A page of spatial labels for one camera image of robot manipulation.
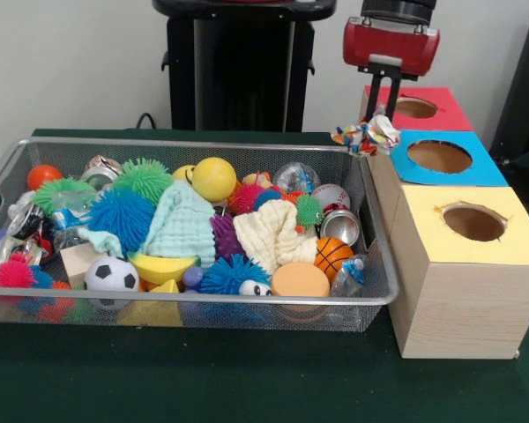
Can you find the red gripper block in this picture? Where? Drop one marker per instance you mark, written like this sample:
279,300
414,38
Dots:
388,44

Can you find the wooden box with three holes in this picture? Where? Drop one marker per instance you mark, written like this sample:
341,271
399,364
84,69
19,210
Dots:
458,308

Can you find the toy baseball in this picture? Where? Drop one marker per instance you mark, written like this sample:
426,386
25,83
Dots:
333,194

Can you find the toy basketball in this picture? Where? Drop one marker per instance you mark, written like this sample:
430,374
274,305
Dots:
333,255

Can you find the cream waffle cloth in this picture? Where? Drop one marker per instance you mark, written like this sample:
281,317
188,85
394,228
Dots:
264,233

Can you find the plain yellow ball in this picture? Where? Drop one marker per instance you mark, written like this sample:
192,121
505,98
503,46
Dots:
213,174

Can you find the orange foam disc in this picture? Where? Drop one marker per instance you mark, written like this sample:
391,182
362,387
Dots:
300,279

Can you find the yellow smiley ball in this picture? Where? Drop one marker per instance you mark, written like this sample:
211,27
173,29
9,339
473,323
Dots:
183,172

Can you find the mint green cloth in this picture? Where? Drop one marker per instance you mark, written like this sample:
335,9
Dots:
181,224

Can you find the blue spiky ball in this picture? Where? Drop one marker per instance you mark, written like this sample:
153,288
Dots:
121,213

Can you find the toy soccer ball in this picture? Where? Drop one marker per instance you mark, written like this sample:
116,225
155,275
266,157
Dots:
110,273

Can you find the dark green table cloth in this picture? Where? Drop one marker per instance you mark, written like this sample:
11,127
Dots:
203,379

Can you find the small orange ball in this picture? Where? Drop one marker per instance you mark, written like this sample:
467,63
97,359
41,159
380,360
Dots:
44,175

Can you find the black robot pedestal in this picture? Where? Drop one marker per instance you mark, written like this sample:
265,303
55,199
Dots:
229,66

